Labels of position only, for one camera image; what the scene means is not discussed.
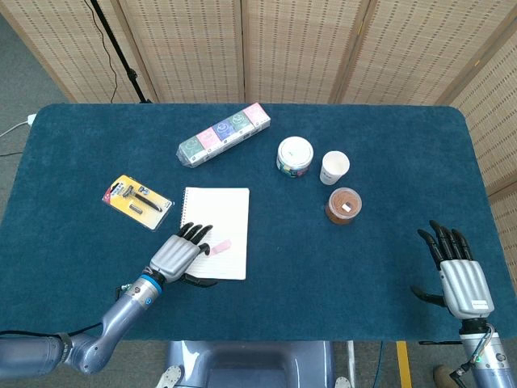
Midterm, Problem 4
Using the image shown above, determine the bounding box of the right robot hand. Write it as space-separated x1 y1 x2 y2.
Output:
410 220 495 321

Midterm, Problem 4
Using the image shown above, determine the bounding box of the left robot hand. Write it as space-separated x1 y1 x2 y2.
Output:
149 222 219 289

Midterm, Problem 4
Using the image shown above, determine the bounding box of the small pink eraser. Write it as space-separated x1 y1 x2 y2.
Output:
209 238 233 256

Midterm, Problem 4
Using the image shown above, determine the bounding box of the white spiral notebook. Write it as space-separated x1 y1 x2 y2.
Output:
174 186 250 281

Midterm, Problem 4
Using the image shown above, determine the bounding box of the yellow razor blister pack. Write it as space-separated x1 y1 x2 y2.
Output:
102 174 174 231

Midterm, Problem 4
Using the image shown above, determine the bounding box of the brown shoe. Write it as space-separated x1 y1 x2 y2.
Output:
433 365 460 388

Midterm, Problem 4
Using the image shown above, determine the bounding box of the blue-grey robot torso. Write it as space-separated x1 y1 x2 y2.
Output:
166 340 336 388

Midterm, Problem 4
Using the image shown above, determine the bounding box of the multicolour tissue multipack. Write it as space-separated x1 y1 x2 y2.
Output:
176 102 271 169

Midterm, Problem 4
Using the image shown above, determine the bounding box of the white table leg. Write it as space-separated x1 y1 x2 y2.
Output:
346 340 356 388

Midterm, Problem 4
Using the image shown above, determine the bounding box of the blue velvet table cloth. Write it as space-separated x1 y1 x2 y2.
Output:
0 103 517 343

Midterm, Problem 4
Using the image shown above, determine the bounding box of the clear jar of rubber bands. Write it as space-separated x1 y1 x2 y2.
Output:
325 187 363 226

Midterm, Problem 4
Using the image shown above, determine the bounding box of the clear jar of binder clips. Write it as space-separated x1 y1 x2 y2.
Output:
275 136 315 179

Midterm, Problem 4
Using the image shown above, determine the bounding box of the white paper cup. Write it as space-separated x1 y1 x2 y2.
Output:
319 150 351 186

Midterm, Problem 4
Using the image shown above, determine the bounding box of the black tripod stand pole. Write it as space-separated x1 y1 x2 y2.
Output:
89 0 153 104

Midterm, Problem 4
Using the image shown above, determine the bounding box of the bamboo folding screen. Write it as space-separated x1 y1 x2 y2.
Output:
0 0 517 264

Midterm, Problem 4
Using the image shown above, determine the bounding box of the thin blue cable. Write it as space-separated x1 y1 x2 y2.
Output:
373 340 385 388

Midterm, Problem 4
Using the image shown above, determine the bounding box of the white power cable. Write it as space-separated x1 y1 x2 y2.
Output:
0 120 29 138

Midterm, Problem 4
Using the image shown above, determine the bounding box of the thin black cable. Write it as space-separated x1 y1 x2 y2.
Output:
82 0 119 104

